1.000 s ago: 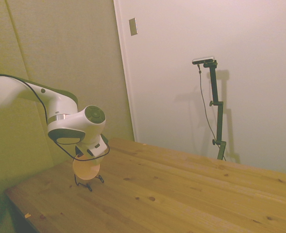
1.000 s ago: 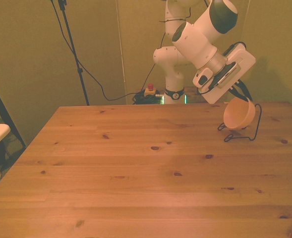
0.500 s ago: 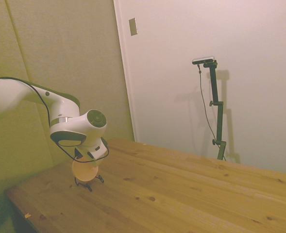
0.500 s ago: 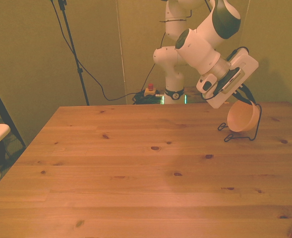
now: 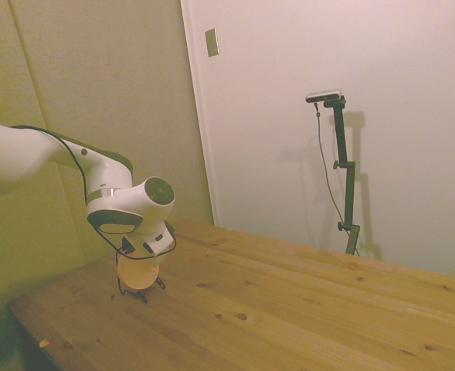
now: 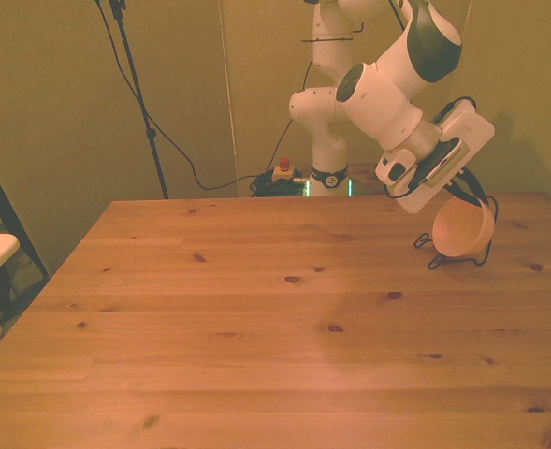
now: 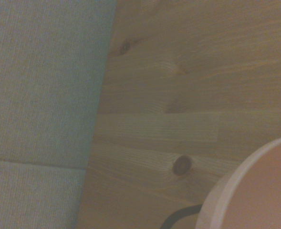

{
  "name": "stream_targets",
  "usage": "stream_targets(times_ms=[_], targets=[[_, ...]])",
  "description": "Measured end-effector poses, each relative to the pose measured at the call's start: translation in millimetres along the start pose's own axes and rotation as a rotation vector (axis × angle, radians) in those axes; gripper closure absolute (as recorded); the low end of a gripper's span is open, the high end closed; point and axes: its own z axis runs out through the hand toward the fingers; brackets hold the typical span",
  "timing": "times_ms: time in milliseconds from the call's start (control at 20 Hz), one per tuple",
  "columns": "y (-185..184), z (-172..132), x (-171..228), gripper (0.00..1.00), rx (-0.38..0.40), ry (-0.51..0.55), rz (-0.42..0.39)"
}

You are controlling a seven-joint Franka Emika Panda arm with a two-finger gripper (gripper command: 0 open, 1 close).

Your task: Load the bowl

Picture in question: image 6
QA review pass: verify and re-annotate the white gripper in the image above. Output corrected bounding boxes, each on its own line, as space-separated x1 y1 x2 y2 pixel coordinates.
391 102 497 215

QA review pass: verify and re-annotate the pink plastic bowl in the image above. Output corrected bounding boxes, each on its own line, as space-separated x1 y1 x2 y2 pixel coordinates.
431 196 497 258

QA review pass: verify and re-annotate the red emergency stop button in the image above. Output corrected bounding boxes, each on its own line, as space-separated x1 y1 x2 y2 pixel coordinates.
271 157 303 184

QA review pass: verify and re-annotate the black tripod stand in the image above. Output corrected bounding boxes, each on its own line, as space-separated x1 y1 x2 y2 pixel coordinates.
94 0 171 200

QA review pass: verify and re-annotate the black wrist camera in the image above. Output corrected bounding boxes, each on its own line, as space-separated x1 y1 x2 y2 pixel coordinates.
412 137 467 189

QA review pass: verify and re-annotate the black wire dish rack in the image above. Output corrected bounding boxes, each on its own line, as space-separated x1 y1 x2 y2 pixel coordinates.
413 195 500 270

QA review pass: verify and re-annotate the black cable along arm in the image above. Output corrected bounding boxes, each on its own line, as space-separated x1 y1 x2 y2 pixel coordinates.
384 0 480 200

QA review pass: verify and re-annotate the thin black base cable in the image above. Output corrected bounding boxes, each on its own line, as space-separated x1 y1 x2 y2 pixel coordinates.
272 57 315 164

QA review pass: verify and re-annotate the black coiled cable bundle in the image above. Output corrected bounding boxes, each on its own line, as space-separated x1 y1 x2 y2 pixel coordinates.
248 172 312 198

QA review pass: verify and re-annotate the black tripod cable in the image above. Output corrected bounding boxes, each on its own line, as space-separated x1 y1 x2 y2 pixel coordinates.
95 0 260 192

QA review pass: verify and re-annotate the black furniture frame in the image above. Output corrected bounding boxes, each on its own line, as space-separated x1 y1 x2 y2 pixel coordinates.
0 138 51 282

